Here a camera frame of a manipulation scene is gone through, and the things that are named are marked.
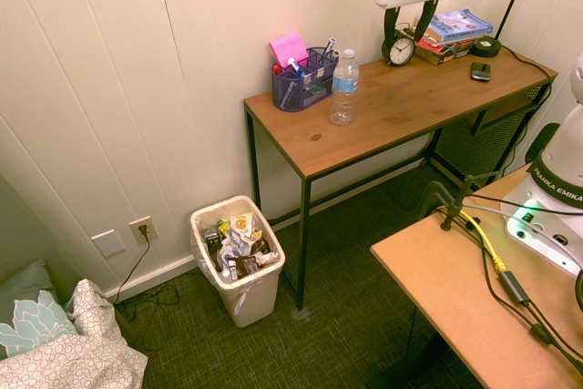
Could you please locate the clear plastic water bottle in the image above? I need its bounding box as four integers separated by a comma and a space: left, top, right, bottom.
329, 48, 361, 127

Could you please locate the clear trash bag liner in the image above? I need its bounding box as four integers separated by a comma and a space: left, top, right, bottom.
189, 196, 286, 317

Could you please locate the white plastic trash bin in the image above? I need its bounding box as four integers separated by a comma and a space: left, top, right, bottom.
189, 195, 287, 329

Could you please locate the black alarm clock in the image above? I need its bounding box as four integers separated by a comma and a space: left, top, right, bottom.
381, 23, 416, 67

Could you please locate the yellow and black book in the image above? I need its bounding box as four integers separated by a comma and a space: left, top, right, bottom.
414, 41, 473, 67

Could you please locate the red book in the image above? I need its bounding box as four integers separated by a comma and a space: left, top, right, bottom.
416, 35, 484, 51

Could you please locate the blue paperback book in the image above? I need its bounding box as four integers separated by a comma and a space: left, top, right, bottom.
424, 7, 495, 43

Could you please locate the black lamp stand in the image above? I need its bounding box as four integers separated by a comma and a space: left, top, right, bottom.
469, 0, 538, 59

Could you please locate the black mobile phone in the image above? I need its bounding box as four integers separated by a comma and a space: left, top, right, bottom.
470, 61, 493, 83

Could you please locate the pink sticky note pad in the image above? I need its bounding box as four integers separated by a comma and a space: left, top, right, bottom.
269, 32, 310, 69

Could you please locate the blue mesh desk organizer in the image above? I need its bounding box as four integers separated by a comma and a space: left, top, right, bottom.
271, 46, 341, 112

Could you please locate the black metal clamp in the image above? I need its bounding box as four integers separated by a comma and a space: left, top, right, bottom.
417, 171, 500, 231

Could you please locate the yellow snack bag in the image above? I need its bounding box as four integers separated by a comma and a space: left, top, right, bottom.
226, 211, 255, 245

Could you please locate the plywood robot table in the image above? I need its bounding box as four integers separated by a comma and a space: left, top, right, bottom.
369, 163, 583, 389

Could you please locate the brown snack wrapper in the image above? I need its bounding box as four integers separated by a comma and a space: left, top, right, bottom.
234, 254, 263, 277

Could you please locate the plain teal pillow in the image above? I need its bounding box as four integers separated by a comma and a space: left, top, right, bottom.
0, 259, 58, 306

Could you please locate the white circle-pattern blanket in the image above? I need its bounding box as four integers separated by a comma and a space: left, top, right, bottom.
0, 278, 149, 389

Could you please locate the teal floral pillow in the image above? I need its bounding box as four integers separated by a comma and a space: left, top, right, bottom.
0, 290, 78, 360

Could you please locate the wooden desk black metal frame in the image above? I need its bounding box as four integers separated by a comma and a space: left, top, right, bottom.
242, 45, 559, 312

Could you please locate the black lamp cord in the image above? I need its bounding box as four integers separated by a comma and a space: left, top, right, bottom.
499, 45, 555, 103

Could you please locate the yellow network cable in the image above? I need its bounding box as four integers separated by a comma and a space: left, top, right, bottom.
457, 209, 508, 274

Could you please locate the black cable adapter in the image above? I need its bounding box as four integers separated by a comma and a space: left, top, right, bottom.
497, 270, 532, 306

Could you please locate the beige wall power outlet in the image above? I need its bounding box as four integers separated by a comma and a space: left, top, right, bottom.
128, 216, 159, 245

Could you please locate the black power cord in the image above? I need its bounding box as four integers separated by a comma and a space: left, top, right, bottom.
111, 224, 186, 322

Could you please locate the white blank wall plate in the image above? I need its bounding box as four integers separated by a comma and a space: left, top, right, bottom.
90, 229, 127, 259

